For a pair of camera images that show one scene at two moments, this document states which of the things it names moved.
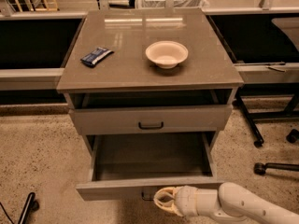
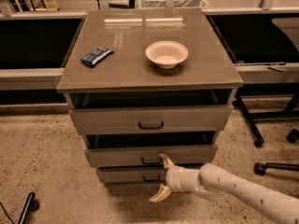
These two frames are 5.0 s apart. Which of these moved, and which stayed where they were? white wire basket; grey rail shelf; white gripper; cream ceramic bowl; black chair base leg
Moved: white gripper
Stayed: white wire basket; grey rail shelf; cream ceramic bowl; black chair base leg
